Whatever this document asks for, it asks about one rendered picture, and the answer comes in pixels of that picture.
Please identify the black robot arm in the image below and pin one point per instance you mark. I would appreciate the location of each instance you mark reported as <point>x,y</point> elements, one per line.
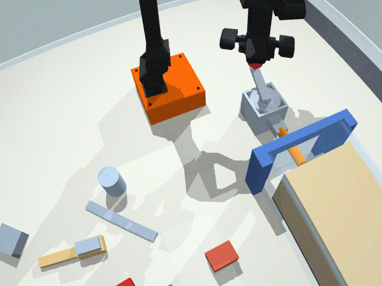
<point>156,59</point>

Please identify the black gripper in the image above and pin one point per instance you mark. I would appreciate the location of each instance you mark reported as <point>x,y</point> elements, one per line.
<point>229,37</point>

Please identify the light blue cylinder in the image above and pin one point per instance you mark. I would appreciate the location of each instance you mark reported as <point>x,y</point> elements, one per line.
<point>111,180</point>

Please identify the light blue flat bar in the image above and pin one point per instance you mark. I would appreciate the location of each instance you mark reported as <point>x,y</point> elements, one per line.
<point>121,221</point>

